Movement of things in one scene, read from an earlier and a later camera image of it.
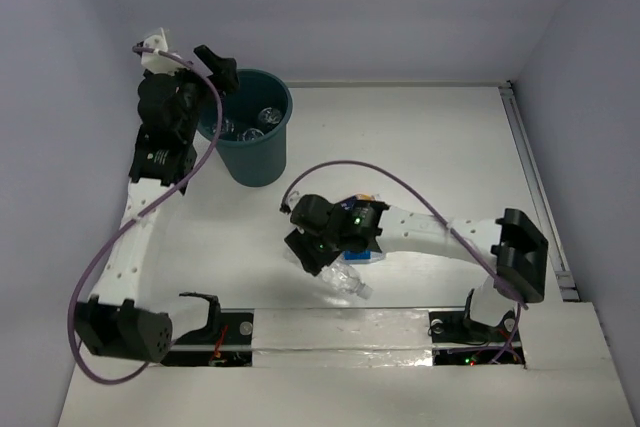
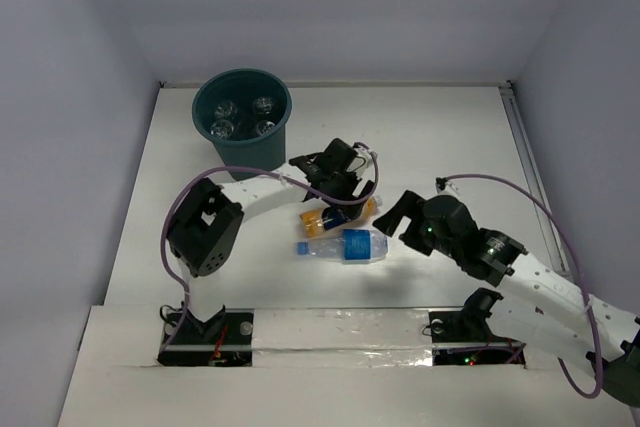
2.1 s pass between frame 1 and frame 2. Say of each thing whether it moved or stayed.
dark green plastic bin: stayed
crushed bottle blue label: moved
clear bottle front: moved
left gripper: moved
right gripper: moved
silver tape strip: stayed
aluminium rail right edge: stayed
